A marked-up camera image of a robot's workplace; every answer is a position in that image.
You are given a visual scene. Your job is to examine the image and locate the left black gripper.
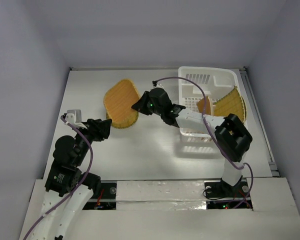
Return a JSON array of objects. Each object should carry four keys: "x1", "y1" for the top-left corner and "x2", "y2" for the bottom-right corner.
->
[{"x1": 74, "y1": 117, "x2": 112, "y2": 165}]

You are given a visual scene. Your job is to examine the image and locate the small round bamboo plate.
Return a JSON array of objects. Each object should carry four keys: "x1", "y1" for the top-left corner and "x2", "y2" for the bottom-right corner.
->
[{"x1": 105, "y1": 111, "x2": 139, "y2": 129}]

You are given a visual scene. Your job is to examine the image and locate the rounded square woven plate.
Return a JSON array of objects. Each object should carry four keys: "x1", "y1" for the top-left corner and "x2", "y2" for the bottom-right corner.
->
[{"x1": 103, "y1": 78, "x2": 141, "y2": 115}]

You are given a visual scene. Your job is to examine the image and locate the square green-edged bamboo mat plate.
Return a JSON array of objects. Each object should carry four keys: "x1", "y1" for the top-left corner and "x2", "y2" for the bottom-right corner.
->
[{"x1": 213, "y1": 86, "x2": 244, "y2": 122}]

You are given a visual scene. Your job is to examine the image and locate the fan-shaped woven bamboo plate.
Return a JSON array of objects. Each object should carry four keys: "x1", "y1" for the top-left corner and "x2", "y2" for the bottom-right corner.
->
[{"x1": 196, "y1": 96, "x2": 214, "y2": 116}]

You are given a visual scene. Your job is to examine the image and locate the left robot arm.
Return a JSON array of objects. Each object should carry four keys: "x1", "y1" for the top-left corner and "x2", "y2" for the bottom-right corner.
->
[{"x1": 24, "y1": 113, "x2": 112, "y2": 240}]

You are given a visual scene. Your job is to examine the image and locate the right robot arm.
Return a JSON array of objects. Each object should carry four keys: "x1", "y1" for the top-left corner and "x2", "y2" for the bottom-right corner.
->
[{"x1": 131, "y1": 87, "x2": 253, "y2": 198}]

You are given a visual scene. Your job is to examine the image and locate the white plastic dish rack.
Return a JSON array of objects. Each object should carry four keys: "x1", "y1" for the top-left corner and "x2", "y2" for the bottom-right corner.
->
[{"x1": 177, "y1": 66, "x2": 249, "y2": 144}]

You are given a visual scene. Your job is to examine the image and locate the white foam front bar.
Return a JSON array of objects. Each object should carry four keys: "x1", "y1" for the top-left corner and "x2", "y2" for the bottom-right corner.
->
[{"x1": 115, "y1": 180, "x2": 207, "y2": 211}]

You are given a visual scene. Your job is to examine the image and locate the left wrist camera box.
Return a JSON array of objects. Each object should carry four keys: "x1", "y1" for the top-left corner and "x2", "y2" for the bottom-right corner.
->
[{"x1": 63, "y1": 109, "x2": 82, "y2": 126}]

